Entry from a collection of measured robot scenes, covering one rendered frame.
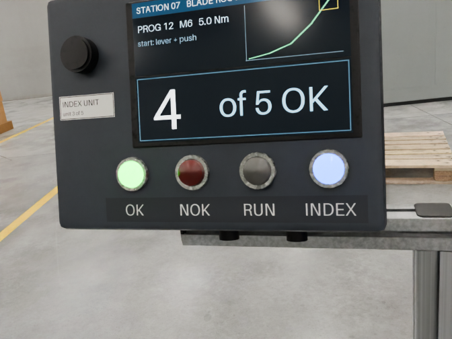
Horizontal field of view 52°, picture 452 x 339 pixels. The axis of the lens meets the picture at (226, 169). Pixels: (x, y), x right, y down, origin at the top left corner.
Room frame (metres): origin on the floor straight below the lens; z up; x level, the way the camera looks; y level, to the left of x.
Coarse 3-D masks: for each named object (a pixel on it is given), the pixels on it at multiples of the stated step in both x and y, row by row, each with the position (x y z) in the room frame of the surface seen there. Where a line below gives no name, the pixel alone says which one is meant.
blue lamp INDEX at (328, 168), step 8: (320, 152) 0.30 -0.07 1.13; (328, 152) 0.30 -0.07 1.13; (336, 152) 0.30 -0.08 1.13; (312, 160) 0.30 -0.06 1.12; (320, 160) 0.30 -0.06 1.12; (328, 160) 0.29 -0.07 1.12; (336, 160) 0.29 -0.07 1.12; (344, 160) 0.30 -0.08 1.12; (312, 168) 0.30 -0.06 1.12; (320, 168) 0.29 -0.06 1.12; (328, 168) 0.29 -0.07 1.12; (336, 168) 0.29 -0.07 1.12; (344, 168) 0.29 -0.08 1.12; (312, 176) 0.30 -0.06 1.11; (320, 176) 0.29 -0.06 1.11; (328, 176) 0.29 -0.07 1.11; (336, 176) 0.29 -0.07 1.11; (344, 176) 0.29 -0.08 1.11; (320, 184) 0.30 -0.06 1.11; (328, 184) 0.30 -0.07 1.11; (336, 184) 0.29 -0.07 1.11
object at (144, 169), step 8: (128, 160) 0.35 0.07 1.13; (136, 160) 0.34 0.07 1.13; (120, 168) 0.34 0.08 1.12; (128, 168) 0.34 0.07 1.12; (136, 168) 0.34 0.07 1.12; (144, 168) 0.34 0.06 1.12; (120, 176) 0.34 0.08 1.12; (128, 176) 0.34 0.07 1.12; (136, 176) 0.34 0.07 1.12; (144, 176) 0.34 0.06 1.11; (120, 184) 0.34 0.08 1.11; (128, 184) 0.34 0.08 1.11; (136, 184) 0.34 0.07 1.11; (144, 184) 0.34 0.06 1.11
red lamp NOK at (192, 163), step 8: (184, 160) 0.33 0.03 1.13; (192, 160) 0.33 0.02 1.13; (200, 160) 0.33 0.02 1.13; (176, 168) 0.33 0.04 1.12; (184, 168) 0.32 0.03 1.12; (192, 168) 0.32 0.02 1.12; (200, 168) 0.32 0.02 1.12; (208, 168) 0.33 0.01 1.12; (176, 176) 0.33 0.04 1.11; (184, 176) 0.32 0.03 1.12; (192, 176) 0.32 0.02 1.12; (200, 176) 0.32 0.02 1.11; (208, 176) 0.32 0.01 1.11; (184, 184) 0.33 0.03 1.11; (192, 184) 0.32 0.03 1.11; (200, 184) 0.32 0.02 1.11
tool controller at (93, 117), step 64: (64, 0) 0.40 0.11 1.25; (128, 0) 0.38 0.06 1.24; (192, 0) 0.36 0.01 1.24; (256, 0) 0.34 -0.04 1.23; (320, 0) 0.33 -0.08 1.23; (64, 64) 0.37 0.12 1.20; (128, 64) 0.37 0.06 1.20; (192, 64) 0.35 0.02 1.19; (256, 64) 0.33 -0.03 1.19; (320, 64) 0.32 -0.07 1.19; (64, 128) 0.37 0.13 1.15; (128, 128) 0.35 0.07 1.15; (256, 128) 0.32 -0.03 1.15; (320, 128) 0.31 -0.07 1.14; (64, 192) 0.36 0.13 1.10; (128, 192) 0.34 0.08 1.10; (192, 192) 0.33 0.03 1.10; (256, 192) 0.31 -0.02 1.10; (320, 192) 0.30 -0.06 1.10; (384, 192) 0.29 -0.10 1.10
